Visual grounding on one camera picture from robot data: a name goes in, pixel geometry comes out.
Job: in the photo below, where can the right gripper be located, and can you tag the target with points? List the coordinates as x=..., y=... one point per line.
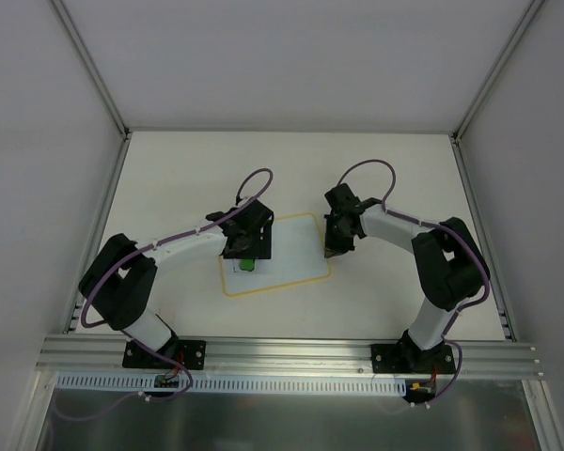
x=338, y=241

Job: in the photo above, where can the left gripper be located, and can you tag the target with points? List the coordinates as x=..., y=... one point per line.
x=252, y=249

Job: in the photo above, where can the green whiteboard eraser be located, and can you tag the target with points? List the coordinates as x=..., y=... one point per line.
x=247, y=265

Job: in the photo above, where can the yellow-framed small whiteboard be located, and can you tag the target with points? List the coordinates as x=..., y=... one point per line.
x=297, y=258

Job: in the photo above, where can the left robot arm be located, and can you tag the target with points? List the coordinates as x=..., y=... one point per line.
x=120, y=279

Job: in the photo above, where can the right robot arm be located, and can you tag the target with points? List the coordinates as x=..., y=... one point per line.
x=450, y=269

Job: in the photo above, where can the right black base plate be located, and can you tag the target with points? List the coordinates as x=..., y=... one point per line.
x=393, y=358

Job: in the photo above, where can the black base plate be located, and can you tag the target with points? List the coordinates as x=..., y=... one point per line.
x=393, y=358
x=189, y=353

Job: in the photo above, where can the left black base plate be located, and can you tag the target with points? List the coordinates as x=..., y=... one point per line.
x=189, y=353

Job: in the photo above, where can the right aluminium frame post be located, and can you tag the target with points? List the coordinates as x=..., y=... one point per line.
x=500, y=64

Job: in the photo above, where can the aluminium frame post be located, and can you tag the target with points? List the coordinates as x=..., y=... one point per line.
x=71, y=30
x=500, y=64

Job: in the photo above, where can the white slotted cable duct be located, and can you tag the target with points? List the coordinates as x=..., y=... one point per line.
x=234, y=384

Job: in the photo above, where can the aluminium mounting rail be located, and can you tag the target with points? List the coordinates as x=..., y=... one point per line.
x=481, y=360

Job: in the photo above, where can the left aluminium frame post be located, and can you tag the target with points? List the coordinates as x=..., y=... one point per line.
x=71, y=30

